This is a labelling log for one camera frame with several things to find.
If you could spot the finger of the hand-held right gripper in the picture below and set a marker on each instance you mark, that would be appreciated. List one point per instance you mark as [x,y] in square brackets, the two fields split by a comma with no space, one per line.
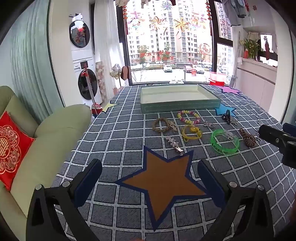
[290,128]
[271,135]

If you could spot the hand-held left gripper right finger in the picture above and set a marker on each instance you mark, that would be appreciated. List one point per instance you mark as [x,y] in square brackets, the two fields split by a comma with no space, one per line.
[211,183]

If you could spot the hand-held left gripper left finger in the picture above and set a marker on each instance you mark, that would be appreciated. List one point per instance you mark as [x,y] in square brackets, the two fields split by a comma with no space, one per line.
[89,179]

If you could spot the green translucent bangle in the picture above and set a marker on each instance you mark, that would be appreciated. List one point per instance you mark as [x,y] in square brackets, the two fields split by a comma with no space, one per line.
[214,141]

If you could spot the black hair claw clip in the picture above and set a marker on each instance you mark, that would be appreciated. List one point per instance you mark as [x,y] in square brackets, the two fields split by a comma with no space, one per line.
[227,115]

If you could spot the silver star hair clip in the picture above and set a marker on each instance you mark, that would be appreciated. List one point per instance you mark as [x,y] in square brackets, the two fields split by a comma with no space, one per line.
[174,144]

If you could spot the beige bow hair clip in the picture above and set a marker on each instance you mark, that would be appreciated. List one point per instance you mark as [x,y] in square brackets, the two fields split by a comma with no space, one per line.
[173,126]

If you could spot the teal shallow cardboard box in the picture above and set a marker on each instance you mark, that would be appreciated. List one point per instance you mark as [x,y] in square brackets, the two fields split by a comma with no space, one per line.
[180,106]

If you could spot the grey checked tablecloth with stars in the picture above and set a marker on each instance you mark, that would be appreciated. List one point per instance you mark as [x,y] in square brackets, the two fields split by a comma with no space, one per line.
[115,129]

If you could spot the white cabinet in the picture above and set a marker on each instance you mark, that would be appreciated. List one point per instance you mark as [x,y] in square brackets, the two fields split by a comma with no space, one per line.
[254,78]

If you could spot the pale green sofa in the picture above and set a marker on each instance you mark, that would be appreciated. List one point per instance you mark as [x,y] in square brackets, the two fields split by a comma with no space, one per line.
[57,120]

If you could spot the red and white mop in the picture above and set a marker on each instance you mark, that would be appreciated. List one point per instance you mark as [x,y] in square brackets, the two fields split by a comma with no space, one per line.
[96,109]

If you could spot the red plastic basin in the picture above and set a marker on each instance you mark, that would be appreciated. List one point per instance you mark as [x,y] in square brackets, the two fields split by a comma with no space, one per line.
[217,81]

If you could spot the red embroidered cushion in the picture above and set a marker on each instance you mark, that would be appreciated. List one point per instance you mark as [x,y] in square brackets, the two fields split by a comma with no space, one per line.
[13,148]

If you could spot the white pole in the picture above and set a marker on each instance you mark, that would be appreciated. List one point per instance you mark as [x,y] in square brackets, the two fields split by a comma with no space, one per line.
[236,58]

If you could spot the plant in red vase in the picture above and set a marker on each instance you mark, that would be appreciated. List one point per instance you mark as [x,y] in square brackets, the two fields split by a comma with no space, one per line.
[245,53]

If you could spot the dark framed picture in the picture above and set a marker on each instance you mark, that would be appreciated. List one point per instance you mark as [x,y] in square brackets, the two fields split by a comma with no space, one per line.
[266,45]

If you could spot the white washing machine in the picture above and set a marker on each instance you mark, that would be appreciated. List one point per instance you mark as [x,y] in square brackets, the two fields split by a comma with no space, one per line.
[89,85]

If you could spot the pink checkered cloth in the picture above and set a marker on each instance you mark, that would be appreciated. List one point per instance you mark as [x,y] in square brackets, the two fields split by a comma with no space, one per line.
[101,78]

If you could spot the white plush item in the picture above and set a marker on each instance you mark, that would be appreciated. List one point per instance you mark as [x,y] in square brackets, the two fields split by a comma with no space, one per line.
[177,80]

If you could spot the pink slipper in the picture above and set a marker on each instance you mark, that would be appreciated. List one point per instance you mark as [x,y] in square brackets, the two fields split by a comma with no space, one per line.
[124,72]

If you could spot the white slipper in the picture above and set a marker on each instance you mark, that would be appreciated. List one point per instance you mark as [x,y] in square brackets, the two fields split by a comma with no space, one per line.
[115,69]

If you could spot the hanging clothes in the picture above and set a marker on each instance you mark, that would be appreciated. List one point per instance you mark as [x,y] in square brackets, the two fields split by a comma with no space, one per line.
[235,11]

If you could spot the white sheer curtain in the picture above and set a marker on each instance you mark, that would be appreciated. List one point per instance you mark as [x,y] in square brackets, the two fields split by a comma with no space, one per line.
[108,46]

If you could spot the grey green curtain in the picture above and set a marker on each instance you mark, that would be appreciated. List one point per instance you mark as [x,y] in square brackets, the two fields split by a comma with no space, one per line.
[30,58]

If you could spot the white dryer with round door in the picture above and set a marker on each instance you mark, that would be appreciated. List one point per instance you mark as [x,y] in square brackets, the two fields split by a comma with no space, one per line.
[79,32]

